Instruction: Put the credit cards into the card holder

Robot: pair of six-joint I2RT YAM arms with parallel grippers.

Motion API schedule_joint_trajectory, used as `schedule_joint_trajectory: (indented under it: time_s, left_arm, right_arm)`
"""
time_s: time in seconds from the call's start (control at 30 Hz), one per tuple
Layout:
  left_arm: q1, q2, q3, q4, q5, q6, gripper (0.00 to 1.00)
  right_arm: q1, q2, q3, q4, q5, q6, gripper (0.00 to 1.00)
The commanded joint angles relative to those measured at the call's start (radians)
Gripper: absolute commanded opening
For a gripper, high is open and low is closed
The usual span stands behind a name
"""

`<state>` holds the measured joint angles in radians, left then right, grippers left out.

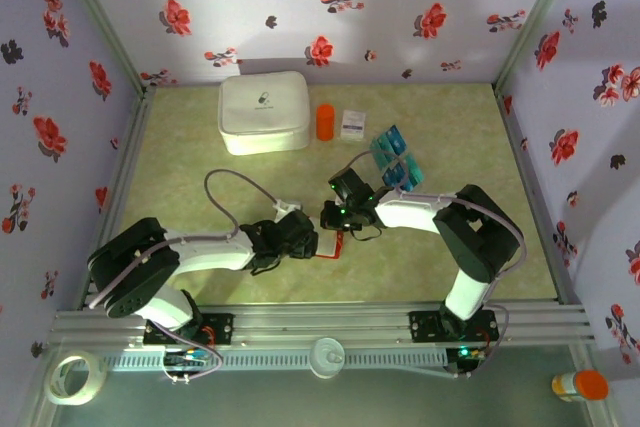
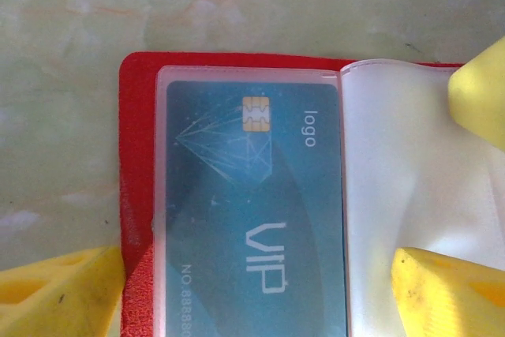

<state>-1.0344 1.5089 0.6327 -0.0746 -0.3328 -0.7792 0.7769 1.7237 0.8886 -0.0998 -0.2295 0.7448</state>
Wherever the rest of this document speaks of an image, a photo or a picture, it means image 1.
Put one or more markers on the red and white packet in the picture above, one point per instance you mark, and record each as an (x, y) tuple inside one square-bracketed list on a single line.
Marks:
[(340, 247)]

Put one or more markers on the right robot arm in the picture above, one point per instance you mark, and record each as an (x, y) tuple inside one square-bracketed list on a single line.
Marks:
[(475, 237)]

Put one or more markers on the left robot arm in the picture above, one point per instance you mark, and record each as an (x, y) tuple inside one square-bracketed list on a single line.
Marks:
[(210, 252)]

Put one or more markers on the orange pill bottle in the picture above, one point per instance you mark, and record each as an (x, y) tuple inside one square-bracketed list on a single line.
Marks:
[(325, 122)]

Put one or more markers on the small white packet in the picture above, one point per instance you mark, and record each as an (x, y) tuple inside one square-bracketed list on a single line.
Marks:
[(353, 124)]

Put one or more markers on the clear round plastic lid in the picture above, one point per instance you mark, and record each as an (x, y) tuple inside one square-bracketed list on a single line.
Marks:
[(320, 368)]

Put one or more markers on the white medicine pouch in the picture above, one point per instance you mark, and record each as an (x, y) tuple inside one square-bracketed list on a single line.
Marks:
[(262, 112)]

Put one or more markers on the clear tape roll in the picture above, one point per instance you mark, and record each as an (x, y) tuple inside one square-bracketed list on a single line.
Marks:
[(52, 384)]

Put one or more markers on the orange-capped pill bottle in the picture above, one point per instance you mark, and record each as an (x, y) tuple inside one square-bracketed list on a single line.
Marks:
[(590, 386)]

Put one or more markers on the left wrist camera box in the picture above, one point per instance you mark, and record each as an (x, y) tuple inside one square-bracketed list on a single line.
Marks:
[(295, 227)]

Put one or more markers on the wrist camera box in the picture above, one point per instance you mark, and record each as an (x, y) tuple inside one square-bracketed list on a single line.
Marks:
[(350, 187), (295, 227)]

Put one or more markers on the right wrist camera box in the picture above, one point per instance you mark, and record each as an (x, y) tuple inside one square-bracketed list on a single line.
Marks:
[(350, 187)]

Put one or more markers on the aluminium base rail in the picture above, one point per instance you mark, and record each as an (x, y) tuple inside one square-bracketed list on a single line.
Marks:
[(325, 319)]

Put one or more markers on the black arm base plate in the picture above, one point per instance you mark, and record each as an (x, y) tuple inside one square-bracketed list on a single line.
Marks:
[(220, 329), (425, 327)]

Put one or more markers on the aluminium side rail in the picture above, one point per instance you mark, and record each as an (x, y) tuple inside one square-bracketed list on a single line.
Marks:
[(114, 197), (536, 197)]

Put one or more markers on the aluminium frame post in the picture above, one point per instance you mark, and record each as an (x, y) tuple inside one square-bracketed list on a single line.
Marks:
[(103, 22), (537, 17)]

